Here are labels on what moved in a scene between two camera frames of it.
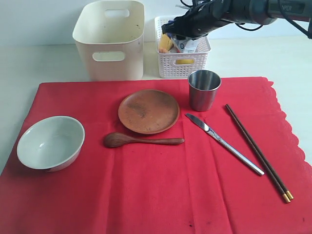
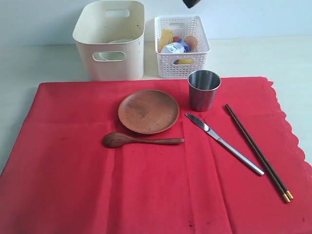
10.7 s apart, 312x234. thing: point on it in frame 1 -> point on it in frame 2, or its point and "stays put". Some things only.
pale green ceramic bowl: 51,143 -> 110,56
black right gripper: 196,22 -> 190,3
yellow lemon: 184,62 stays put
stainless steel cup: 203,85 stays put
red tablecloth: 197,186 stays put
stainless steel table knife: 226,144 stays put
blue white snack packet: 186,45 -> 179,47
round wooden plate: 148,111 stays put
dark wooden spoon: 115,139 stays put
